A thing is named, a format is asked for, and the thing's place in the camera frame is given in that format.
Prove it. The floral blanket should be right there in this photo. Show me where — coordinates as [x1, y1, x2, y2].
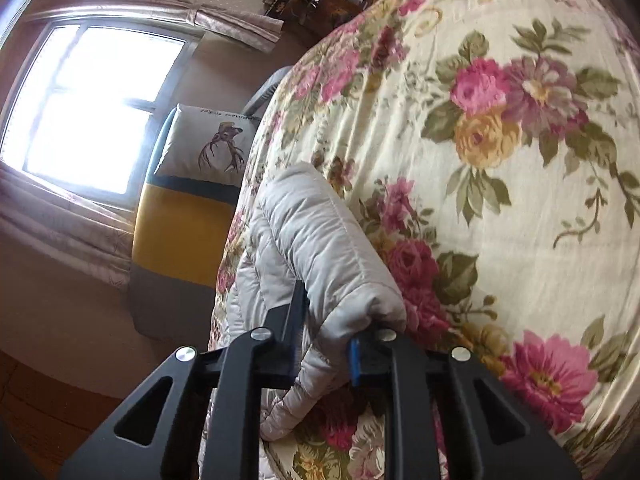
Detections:
[200, 0, 640, 480]

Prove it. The grey yellow blue headboard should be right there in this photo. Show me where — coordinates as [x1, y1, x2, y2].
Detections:
[129, 104, 241, 341]

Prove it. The grey bed rail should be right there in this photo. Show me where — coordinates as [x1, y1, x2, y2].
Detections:
[242, 66, 294, 117]

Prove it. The grey puffer jacket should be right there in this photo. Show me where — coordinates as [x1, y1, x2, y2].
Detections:
[200, 162, 408, 480]

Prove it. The white deer print pillow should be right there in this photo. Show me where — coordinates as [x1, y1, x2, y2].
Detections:
[154, 104, 261, 189]

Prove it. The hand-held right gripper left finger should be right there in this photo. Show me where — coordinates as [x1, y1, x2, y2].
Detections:
[59, 280, 306, 480]

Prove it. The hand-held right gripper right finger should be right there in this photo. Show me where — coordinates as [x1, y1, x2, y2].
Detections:
[348, 327, 584, 480]

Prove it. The bright window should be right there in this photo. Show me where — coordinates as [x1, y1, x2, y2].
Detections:
[0, 21, 198, 197]

